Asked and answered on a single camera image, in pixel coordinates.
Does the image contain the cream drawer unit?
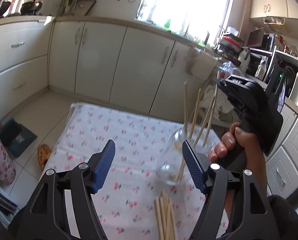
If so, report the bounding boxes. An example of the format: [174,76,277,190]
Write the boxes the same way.
[0,16,55,120]

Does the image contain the cream base cabinets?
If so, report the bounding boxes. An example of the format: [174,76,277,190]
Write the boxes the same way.
[48,16,220,127]

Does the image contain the black kitchen shelf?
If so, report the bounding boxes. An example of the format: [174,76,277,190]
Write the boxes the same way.
[242,45,279,83]

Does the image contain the clear glass jar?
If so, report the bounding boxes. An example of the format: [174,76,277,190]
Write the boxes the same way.
[158,127,190,186]

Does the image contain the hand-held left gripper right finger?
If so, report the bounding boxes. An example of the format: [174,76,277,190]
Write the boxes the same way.
[182,139,281,240]

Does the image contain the cream drawer cabinet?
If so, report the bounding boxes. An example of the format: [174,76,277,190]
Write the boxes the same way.
[265,97,298,205]

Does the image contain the kitchen window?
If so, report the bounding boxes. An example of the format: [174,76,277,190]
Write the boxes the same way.
[135,0,233,45]

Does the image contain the white plastic jug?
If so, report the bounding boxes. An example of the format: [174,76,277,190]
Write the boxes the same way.
[237,49,251,73]

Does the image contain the bundle of wooden chopsticks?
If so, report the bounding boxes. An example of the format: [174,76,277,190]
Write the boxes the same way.
[154,189,177,240]

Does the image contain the black wok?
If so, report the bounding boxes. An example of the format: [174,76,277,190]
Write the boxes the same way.
[20,0,43,15]

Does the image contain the person's right hand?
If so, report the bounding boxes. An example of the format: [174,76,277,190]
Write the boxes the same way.
[207,122,265,165]

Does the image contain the patterned slipper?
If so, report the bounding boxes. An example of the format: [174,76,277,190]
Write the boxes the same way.
[37,144,52,171]

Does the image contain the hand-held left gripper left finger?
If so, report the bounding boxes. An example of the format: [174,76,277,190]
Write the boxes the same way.
[8,139,116,240]

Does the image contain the dish rack with plates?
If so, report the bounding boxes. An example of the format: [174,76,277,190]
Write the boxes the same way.
[215,26,247,55]

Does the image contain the cherry print tablecloth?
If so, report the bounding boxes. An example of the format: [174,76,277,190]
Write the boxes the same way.
[47,102,229,240]

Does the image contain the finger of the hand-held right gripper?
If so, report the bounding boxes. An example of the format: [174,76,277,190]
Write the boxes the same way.
[216,78,230,91]

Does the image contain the floral print bin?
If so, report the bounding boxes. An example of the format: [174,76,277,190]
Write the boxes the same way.
[0,140,17,187]

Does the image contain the single wooden chopstick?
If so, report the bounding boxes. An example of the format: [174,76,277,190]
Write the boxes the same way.
[190,88,202,140]
[202,71,220,148]

